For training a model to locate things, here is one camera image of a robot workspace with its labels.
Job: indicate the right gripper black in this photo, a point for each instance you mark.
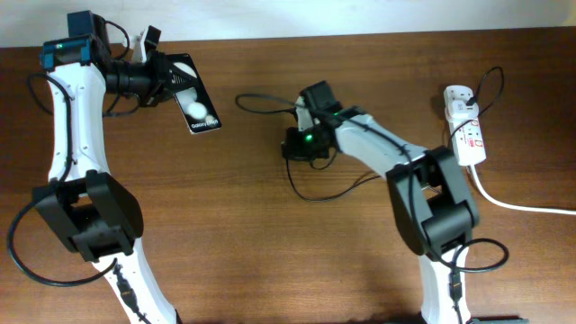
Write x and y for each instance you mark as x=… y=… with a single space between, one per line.
x=293 y=151

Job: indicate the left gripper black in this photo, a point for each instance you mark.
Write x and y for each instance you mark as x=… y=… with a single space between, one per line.
x=161 y=73

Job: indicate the black Samsung Galaxy smartphone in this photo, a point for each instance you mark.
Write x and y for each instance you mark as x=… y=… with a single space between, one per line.
x=194 y=102

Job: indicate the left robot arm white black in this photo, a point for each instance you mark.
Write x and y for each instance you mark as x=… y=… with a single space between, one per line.
x=90 y=212

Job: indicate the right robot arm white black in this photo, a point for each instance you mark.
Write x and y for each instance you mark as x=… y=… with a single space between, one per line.
x=432 y=204

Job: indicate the white USB charger plug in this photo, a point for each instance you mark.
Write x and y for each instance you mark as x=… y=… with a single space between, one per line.
x=457 y=110

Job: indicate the white power strip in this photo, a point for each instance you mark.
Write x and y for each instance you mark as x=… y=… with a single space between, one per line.
x=466 y=136

